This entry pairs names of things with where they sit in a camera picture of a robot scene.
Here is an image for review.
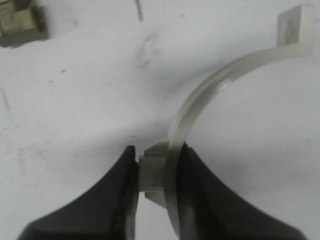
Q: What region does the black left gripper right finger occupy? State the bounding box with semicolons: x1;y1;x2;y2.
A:
176;144;306;240

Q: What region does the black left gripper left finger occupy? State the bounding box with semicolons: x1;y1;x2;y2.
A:
18;145;139;240

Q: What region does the white half pipe clamp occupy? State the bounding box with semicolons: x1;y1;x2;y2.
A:
139;4;315;238

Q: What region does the brass valve red handwheel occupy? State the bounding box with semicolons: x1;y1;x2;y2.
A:
0;0;49;48

